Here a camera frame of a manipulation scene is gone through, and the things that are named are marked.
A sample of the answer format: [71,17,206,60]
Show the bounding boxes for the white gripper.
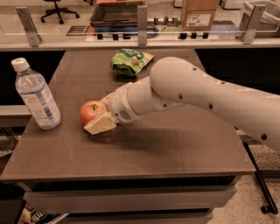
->
[84,82,141,135]

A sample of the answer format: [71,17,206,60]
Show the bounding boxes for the red apple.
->
[80,101,107,125]

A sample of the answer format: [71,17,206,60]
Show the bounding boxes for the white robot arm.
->
[84,57,280,152]

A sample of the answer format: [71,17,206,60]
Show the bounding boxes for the clear plastic water bottle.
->
[11,58,61,130]

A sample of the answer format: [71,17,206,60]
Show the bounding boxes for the green snack bag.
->
[110,48,154,77]

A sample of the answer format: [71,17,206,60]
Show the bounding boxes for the grey table drawer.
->
[24,185,237,214]

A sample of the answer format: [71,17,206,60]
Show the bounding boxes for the black office chair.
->
[41,0,80,25]

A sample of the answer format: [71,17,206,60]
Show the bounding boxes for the magazine on floor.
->
[16,204,55,224]

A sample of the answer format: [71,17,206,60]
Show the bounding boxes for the cardboard box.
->
[180,0,220,31]

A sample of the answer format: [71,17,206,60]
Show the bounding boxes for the black floor bar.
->
[243,143,279,214]

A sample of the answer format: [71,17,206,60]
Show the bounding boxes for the left metal railing post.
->
[16,6,42,47]

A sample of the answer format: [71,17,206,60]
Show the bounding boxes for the metal railing post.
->
[16,6,42,47]
[137,5,147,46]
[239,3,266,45]

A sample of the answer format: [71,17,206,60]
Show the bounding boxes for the middle metal railing post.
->
[137,5,147,46]

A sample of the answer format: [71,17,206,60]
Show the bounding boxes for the right metal railing post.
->
[239,3,266,45]

